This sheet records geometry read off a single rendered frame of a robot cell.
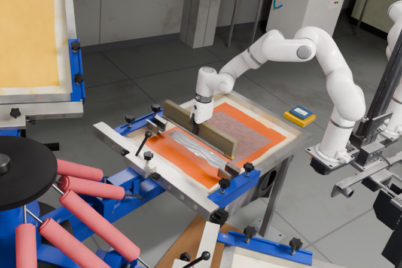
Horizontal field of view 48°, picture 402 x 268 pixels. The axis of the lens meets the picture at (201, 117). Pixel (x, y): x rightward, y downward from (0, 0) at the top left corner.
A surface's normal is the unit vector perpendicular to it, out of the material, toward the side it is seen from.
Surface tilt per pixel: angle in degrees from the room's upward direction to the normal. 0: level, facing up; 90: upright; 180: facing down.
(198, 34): 90
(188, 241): 0
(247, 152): 0
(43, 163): 0
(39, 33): 32
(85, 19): 90
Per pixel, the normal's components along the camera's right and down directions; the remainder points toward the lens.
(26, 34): 0.29, -0.41
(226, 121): 0.15, -0.84
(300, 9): -0.78, 0.24
